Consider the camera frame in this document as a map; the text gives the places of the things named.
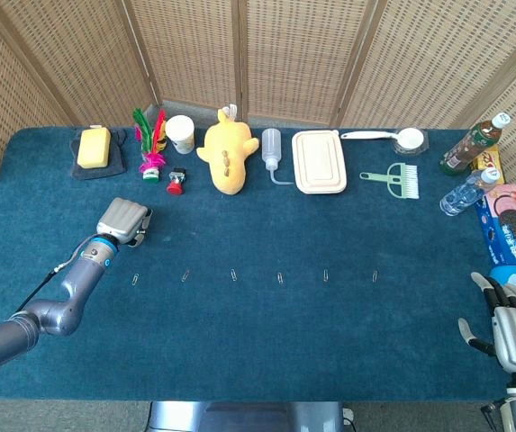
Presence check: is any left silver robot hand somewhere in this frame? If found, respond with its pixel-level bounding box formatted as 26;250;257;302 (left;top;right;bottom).
95;196;154;248

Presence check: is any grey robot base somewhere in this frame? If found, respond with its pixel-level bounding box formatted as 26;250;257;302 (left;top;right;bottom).
147;400;347;432

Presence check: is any dark grey cloth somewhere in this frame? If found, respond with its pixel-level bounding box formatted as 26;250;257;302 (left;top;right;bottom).
68;128;128;181

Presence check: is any colourful feather shuttlecock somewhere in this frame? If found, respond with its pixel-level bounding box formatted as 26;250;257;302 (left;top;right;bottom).
131;106;168;184

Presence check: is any yellow sponge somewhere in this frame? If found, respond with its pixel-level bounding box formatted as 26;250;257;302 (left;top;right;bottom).
76;126;113;170

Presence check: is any white paper cup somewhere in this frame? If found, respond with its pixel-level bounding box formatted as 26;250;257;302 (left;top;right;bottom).
164;114;196;156

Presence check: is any blue pink cookie box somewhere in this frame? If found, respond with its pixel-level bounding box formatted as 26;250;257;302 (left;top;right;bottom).
473;182;516;266

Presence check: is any yellow plush toy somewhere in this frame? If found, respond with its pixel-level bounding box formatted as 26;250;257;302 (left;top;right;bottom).
195;103;260;197

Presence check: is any clear water bottle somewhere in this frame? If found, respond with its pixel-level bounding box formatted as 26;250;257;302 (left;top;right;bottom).
439;167;502;218

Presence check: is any clear plastic squeeze bottle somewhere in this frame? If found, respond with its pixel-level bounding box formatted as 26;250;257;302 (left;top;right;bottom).
261;127;295;186

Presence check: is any blue velvet tablecloth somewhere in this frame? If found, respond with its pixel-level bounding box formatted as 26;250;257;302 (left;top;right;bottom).
0;125;516;402

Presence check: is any yellow snack box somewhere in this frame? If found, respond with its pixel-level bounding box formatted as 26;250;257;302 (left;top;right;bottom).
471;146;502;175

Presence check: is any green tea bottle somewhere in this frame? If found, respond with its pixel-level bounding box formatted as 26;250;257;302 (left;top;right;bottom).
439;112;512;176

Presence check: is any beige lidded lunch box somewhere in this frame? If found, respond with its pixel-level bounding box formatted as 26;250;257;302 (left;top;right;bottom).
291;130;348;195

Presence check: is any clear glass dish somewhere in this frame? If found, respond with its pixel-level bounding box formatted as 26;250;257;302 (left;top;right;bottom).
391;129;430;158

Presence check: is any woven wooden folding screen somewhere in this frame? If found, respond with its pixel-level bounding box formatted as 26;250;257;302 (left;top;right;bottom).
0;0;516;230

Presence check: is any white plastic ladle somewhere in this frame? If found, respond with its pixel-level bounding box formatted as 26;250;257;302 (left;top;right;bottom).
339;127;424;152

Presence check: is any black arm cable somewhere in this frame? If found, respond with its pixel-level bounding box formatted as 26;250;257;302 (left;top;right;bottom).
14;248;88;316

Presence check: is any green handled white brush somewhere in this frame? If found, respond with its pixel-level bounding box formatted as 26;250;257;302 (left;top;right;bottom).
358;162;421;201

